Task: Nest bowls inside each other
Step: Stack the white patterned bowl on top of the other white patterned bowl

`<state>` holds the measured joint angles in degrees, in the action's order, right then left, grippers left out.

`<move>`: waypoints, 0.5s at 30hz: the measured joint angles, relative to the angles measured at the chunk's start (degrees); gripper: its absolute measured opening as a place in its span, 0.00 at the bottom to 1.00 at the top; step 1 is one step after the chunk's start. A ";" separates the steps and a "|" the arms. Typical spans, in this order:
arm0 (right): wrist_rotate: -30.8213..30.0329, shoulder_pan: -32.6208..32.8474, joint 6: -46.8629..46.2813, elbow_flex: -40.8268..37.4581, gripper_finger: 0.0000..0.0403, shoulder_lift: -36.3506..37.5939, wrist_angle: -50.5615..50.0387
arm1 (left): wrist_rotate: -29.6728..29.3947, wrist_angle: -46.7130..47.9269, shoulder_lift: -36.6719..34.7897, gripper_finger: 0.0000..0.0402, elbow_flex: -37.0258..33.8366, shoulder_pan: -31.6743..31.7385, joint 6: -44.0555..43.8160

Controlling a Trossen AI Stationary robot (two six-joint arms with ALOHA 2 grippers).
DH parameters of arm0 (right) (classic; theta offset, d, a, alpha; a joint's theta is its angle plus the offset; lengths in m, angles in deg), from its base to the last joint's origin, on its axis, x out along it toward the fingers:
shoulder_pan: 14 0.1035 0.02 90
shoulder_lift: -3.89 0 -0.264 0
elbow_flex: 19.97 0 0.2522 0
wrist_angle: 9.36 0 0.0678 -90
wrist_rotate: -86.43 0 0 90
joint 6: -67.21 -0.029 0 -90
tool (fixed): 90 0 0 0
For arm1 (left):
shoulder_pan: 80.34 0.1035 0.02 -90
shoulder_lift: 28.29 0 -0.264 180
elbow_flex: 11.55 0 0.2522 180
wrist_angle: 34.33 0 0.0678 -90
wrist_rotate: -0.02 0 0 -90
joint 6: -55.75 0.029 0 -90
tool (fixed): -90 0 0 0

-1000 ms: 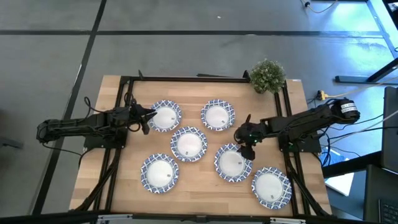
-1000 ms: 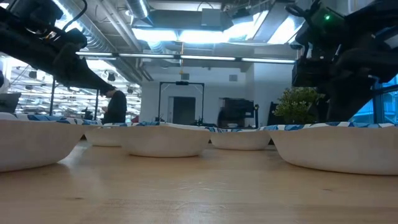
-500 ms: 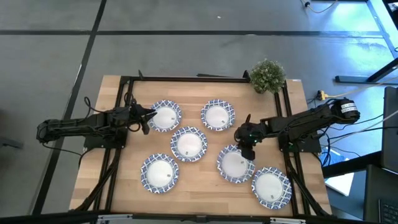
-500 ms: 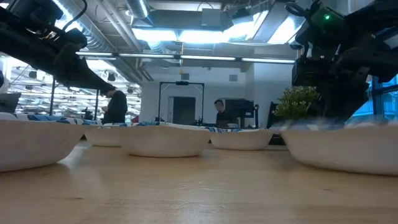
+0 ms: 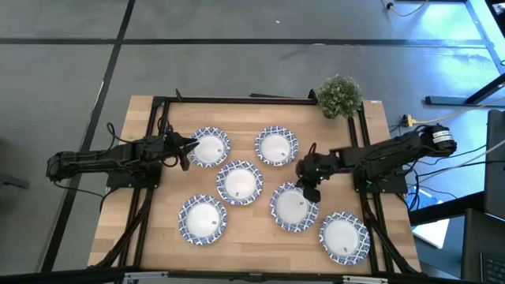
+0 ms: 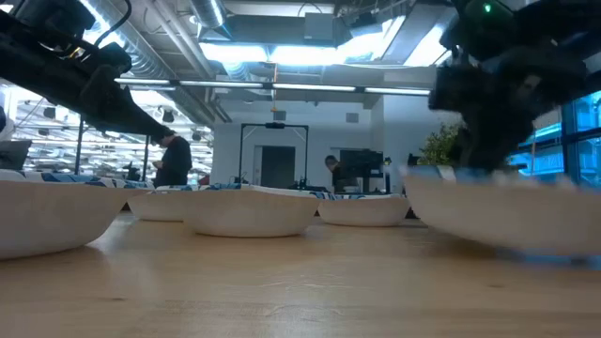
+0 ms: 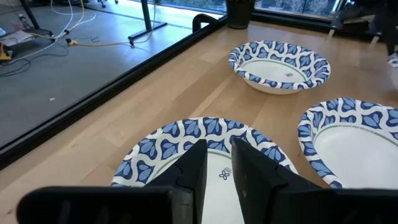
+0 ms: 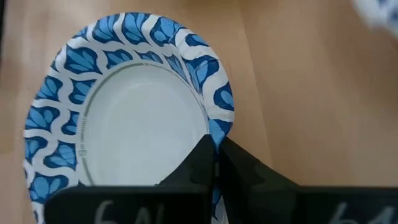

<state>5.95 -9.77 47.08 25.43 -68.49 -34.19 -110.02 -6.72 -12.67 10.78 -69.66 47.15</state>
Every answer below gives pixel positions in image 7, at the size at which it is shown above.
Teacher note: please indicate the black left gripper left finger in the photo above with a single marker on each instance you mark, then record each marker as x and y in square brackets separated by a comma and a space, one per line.
[183, 180]

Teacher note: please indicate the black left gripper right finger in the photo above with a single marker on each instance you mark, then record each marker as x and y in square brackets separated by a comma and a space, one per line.
[258, 180]

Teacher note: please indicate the blue white patterned paper bowl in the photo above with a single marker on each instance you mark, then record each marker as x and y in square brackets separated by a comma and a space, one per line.
[186, 130]
[357, 155]
[280, 71]

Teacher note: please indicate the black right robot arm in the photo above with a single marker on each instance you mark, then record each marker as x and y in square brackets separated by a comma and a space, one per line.
[384, 21]

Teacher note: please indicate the small potted green plant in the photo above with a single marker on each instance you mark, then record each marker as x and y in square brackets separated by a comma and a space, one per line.
[239, 14]

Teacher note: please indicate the black T-shaped desk leg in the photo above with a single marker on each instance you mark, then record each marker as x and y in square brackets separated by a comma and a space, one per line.
[146, 15]

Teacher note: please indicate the yellow hand tool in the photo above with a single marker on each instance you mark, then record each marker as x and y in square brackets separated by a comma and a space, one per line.
[3, 54]

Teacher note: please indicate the white paper sheets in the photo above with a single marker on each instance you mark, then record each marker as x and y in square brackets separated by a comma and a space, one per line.
[15, 38]

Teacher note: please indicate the black slanted floor stand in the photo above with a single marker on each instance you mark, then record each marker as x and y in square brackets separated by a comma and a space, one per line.
[31, 15]

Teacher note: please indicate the black aluminium table frame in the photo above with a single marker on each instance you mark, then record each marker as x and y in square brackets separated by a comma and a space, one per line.
[93, 100]

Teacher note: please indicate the black curved frame bracket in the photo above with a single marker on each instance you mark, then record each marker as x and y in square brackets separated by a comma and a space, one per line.
[203, 17]

